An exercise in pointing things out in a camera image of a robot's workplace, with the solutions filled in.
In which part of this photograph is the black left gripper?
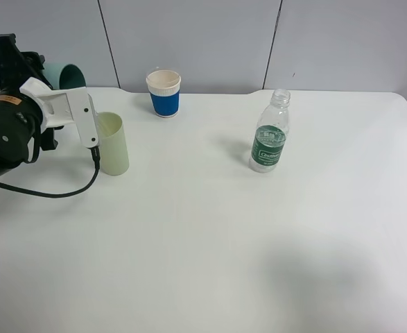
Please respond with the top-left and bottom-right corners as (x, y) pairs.
(0, 33), (64, 151)

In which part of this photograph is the teal plastic cup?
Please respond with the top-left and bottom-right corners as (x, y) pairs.
(42, 63), (86, 90)

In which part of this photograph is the clear bottle green label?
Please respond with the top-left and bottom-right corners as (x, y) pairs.
(249, 89), (291, 173)

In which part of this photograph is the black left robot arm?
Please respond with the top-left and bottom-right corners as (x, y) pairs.
(0, 33), (58, 176)

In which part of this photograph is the cream plastic cup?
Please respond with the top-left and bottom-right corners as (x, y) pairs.
(98, 112), (130, 176)

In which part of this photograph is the blue white paper cup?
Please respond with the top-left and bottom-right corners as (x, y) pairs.
(146, 67), (181, 118)

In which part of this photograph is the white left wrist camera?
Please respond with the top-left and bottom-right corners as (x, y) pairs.
(19, 77), (99, 148)

